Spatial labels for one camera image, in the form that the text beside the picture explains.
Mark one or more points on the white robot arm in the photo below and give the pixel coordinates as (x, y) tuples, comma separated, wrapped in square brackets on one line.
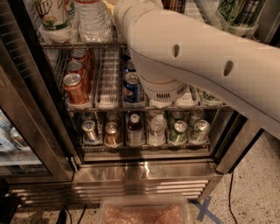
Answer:
[(167, 45)]

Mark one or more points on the brown bottle white cap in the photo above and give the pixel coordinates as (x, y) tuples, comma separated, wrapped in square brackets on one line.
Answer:
[(135, 130)]

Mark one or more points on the water bottle bottom shelf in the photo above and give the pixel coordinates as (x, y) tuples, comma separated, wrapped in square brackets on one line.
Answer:
[(157, 130)]

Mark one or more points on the copper can bottom shelf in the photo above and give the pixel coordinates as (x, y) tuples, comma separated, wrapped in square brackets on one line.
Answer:
[(112, 133)]

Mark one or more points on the empty white shelf tray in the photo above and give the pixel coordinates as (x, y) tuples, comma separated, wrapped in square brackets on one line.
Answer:
[(107, 96)]

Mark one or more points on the silver can bottom shelf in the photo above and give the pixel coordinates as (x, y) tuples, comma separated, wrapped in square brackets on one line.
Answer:
[(90, 131)]

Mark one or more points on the stainless steel fridge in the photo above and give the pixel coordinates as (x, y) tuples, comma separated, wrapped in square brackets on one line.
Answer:
[(103, 170)]

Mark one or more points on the clear water bottle top shelf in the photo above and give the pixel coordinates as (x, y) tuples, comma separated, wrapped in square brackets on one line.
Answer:
[(94, 24)]

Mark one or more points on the glass fridge door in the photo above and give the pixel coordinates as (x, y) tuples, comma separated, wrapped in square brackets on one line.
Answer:
[(18, 104)]

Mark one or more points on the green 7UP bottle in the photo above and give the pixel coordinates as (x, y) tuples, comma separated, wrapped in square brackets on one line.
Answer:
[(53, 14)]

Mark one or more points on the green tall can top shelf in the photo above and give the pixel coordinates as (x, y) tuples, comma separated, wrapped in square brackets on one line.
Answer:
[(240, 12)]

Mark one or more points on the blue Pepsi can front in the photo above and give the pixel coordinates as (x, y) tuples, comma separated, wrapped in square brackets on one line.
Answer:
[(132, 88)]

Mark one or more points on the blue pepsi can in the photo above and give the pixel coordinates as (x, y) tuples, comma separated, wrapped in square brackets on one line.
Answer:
[(129, 66), (132, 88)]

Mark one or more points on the green can bottom left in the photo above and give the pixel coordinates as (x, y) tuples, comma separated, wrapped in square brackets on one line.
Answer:
[(178, 132)]

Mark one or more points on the blue Pepsi can middle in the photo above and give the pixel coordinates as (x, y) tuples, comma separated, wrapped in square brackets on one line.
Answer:
[(129, 66)]

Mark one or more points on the green can bottom right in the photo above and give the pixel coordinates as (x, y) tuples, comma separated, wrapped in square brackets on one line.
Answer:
[(200, 131)]

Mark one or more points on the red soda can front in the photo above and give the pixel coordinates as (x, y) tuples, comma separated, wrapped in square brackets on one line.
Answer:
[(75, 88)]

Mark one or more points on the red soda can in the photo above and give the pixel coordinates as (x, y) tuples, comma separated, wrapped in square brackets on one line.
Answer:
[(77, 66), (83, 55), (75, 88)]

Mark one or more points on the green soda can front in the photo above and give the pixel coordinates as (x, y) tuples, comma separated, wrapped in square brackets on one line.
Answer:
[(210, 97)]

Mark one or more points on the red soda can middle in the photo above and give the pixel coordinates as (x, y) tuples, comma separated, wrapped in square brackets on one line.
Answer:
[(77, 66)]

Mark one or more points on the red soda can back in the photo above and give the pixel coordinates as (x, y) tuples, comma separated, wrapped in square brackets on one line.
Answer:
[(83, 55)]

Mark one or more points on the clear plastic bin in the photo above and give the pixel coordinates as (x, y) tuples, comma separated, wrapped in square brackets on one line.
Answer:
[(145, 209)]

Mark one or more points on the brown patterned tall can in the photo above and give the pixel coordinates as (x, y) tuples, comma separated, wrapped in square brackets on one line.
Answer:
[(174, 5)]

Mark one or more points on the blue tape cross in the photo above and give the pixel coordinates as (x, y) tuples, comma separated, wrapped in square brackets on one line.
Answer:
[(204, 211)]

